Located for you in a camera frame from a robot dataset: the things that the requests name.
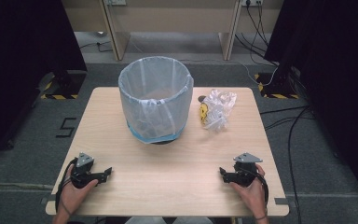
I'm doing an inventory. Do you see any white floor cable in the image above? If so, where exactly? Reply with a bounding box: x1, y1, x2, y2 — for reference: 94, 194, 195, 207
180, 58, 280, 88

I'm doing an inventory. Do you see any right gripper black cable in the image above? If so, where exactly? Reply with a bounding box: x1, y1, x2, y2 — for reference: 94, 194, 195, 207
247, 167, 270, 209

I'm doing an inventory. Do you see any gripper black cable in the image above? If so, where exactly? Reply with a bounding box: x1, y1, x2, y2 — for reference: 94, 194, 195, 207
247, 167, 270, 209
54, 157, 79, 213

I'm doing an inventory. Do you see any black floor cables bundle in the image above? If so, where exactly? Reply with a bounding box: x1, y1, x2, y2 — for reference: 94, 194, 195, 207
234, 1, 316, 224

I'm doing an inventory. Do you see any person's left hand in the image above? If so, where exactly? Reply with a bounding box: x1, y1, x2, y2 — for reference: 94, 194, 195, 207
56, 163, 99, 217

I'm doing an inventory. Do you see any person's right hand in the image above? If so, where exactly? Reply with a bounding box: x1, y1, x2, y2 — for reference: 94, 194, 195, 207
228, 163, 268, 218

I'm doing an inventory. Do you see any beige wooden desk frame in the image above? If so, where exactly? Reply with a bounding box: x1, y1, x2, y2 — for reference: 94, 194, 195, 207
61, 0, 284, 62

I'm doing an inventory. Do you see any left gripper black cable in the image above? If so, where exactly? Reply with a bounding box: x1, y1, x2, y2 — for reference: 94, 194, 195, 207
54, 157, 79, 213

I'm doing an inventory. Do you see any thin black floor cable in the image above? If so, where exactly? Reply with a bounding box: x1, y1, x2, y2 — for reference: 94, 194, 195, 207
79, 40, 114, 53

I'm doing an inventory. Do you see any yellow wrapper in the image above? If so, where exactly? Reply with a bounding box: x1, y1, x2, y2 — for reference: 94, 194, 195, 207
199, 102, 209, 126

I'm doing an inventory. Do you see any trash bin with translucent liner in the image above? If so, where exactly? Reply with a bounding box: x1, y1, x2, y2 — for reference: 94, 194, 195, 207
117, 55, 195, 146

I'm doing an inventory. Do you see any black curtain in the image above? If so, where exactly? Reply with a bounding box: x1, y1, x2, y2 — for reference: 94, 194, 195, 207
264, 0, 358, 213
0, 0, 88, 167

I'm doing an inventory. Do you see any clear plastic wrapper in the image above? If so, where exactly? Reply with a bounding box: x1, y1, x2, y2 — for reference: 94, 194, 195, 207
200, 88, 238, 133

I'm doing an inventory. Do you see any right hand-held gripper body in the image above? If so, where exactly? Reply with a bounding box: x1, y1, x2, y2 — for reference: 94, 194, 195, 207
231, 152, 264, 189

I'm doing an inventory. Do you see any white wall socket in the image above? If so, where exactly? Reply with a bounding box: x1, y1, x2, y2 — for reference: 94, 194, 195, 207
240, 0, 264, 7

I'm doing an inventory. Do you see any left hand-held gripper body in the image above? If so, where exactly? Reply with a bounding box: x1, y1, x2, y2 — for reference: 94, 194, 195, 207
70, 151, 104, 189

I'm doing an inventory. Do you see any white power strip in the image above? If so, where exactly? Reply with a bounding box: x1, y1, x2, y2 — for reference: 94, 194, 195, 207
103, 0, 128, 7

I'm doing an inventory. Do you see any stand base with hazard tape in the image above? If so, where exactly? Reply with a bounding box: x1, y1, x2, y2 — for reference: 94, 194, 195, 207
39, 70, 88, 101
254, 72, 300, 101

